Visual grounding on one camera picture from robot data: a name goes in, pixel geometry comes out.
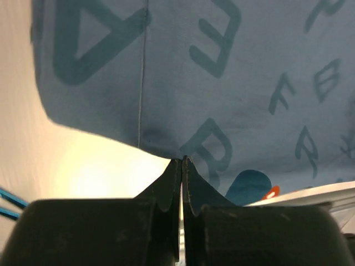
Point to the blue letter-print placemat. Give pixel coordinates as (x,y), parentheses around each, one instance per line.
(259,93)

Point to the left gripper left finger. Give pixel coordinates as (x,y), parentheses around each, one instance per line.
(143,230)

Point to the blue metal fork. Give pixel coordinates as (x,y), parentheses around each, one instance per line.
(9,214)

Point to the blue metal spoon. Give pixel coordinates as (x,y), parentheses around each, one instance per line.
(13,199)

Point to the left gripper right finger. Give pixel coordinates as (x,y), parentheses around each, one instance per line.
(218,232)

